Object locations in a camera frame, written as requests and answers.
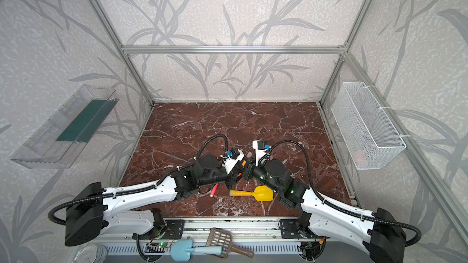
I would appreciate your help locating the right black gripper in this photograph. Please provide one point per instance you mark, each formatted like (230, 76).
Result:
(252, 171)

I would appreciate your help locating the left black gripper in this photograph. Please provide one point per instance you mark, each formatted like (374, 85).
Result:
(231, 178)

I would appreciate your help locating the red pen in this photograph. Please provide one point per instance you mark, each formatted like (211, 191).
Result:
(213, 191)

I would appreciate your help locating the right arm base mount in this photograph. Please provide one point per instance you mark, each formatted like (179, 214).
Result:
(290, 229)

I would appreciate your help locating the light blue toy shovel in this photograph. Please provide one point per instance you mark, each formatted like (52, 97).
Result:
(181, 250)

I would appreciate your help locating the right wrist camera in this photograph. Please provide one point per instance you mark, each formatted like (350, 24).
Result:
(262, 150)

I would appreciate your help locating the yellow toy shovel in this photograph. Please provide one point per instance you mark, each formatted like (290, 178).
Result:
(261, 194)

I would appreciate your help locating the brown slotted scoop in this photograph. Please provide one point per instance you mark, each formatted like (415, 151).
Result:
(223, 238)

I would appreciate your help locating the clear round lid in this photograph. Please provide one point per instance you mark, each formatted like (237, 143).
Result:
(91, 253)

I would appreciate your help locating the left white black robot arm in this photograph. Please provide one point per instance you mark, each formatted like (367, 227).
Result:
(100, 211)

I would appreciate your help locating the white wire mesh basket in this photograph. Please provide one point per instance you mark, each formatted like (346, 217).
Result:
(368, 133)

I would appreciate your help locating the clear plastic wall tray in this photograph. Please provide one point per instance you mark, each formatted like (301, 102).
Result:
(59, 141)

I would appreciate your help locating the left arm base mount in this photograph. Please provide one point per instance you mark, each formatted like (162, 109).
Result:
(173, 229)

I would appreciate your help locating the orange pen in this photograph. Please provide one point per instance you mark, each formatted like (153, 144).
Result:
(239, 168)

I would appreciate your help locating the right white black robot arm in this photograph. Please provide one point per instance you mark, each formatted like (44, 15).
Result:
(377, 233)

